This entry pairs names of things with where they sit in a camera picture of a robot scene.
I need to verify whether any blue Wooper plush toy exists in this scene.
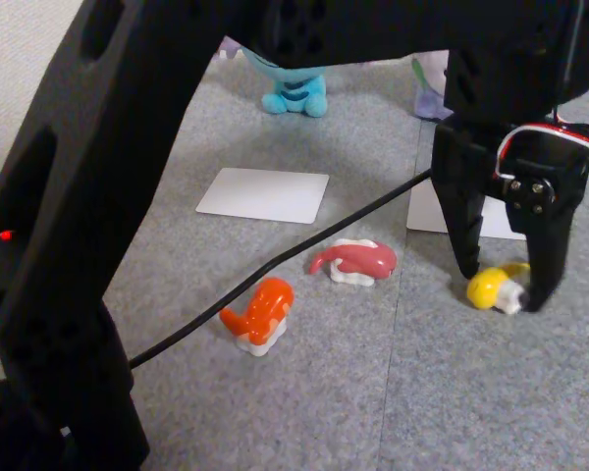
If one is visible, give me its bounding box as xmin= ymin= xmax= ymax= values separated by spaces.
xmin=213 ymin=38 xmax=330 ymax=120

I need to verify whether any black camera cable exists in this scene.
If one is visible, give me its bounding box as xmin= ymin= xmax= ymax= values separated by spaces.
xmin=127 ymin=168 xmax=434 ymax=370

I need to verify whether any white rectangular card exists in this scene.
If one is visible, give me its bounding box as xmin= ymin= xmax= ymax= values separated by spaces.
xmin=405 ymin=181 xmax=529 ymax=241
xmin=195 ymin=167 xmax=331 ymax=226

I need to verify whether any red tuna sushi toy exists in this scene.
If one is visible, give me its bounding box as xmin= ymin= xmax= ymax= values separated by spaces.
xmin=307 ymin=237 xmax=399 ymax=288

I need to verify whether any yellow egg sushi toy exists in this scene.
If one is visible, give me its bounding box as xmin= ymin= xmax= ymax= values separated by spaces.
xmin=465 ymin=262 xmax=532 ymax=314

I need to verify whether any purple Goomy plush toy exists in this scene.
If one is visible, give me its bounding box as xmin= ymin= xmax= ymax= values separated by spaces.
xmin=410 ymin=51 xmax=455 ymax=122

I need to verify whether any orange shrimp sushi toy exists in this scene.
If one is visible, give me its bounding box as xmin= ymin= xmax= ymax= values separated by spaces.
xmin=219 ymin=277 xmax=295 ymax=357

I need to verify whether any red white black servo cable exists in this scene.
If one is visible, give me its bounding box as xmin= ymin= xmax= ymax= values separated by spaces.
xmin=492 ymin=120 xmax=589 ymax=179

